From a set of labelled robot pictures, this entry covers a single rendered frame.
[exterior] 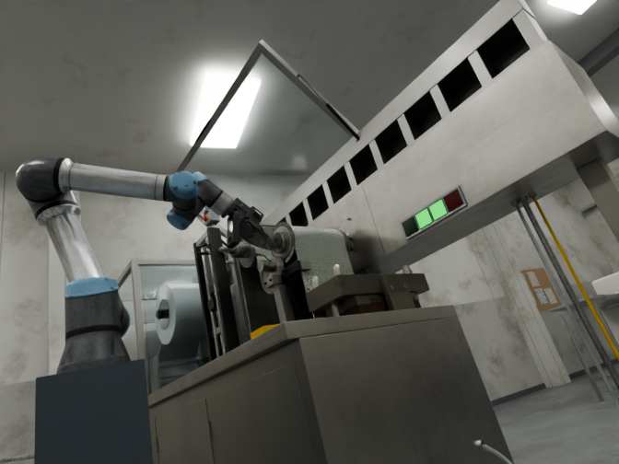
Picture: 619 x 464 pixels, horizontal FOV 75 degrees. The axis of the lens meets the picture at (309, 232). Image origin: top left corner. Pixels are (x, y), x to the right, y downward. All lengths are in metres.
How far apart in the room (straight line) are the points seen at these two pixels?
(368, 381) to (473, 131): 0.80
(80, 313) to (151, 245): 4.62
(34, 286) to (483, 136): 5.00
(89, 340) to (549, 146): 1.22
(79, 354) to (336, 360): 0.56
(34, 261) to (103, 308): 4.60
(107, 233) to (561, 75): 5.21
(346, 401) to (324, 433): 0.09
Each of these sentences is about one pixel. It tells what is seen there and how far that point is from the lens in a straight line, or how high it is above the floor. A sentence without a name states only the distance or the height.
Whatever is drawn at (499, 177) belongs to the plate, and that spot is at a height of 1.18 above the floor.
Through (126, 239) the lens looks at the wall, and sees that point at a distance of 5.69.
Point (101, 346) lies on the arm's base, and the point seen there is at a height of 0.95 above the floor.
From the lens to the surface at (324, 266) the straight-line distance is 1.40.
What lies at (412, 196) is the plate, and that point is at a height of 1.28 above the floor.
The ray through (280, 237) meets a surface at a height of 1.26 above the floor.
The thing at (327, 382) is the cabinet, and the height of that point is 0.76.
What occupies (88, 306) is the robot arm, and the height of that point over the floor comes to 1.05.
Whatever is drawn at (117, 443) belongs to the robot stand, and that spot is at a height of 0.75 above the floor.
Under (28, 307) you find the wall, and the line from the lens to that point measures 5.47.
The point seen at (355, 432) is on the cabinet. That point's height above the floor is 0.65.
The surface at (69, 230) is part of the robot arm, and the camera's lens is 1.33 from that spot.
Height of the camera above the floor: 0.73
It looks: 22 degrees up
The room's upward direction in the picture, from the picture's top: 15 degrees counter-clockwise
